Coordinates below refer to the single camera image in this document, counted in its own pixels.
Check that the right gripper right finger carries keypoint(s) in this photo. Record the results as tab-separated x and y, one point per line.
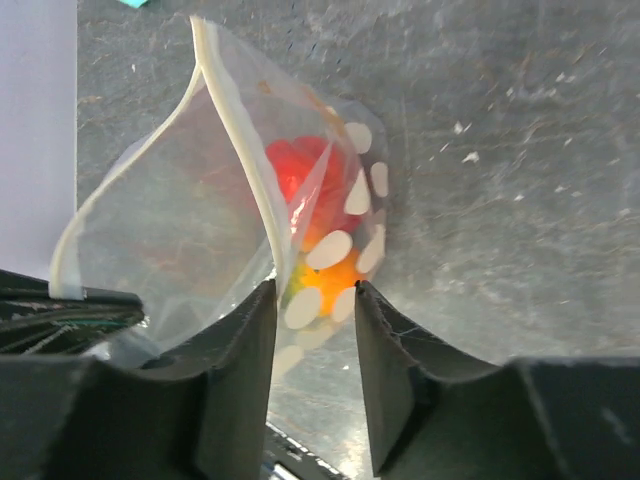
436	412

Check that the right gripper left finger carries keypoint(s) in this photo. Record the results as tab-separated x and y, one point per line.
195	412

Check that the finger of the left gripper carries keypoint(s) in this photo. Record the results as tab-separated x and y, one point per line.
32	322

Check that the green orange mango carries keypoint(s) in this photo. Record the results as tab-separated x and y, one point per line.
323	281

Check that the clear dotted zip bag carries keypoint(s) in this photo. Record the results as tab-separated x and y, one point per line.
251	168

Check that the teal crumpled cloth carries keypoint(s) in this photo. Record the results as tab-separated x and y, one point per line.
134	3

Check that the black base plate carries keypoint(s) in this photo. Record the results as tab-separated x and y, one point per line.
285	458

